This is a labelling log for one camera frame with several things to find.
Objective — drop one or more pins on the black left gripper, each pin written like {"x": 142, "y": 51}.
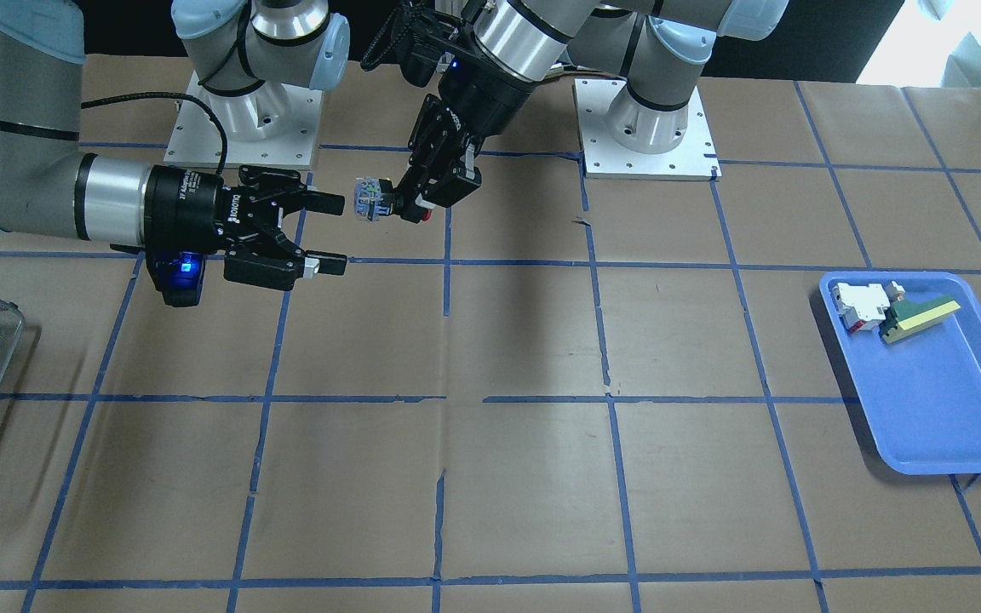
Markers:
{"x": 484, "y": 100}

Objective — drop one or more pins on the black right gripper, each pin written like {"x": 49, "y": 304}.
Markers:
{"x": 186, "y": 207}

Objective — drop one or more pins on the red emergency stop button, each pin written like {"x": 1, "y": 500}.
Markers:
{"x": 376, "y": 198}

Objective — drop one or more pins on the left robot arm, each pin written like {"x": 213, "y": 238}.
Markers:
{"x": 502, "y": 50}

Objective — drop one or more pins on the white circuit breaker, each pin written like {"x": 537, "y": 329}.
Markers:
{"x": 865, "y": 307}

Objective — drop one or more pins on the green yellow terminal block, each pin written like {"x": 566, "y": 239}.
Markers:
{"x": 906, "y": 317}

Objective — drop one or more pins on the blue plastic tray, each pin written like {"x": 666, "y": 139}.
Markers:
{"x": 921, "y": 396}

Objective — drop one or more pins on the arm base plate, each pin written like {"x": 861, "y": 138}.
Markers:
{"x": 623, "y": 140}
{"x": 275, "y": 126}

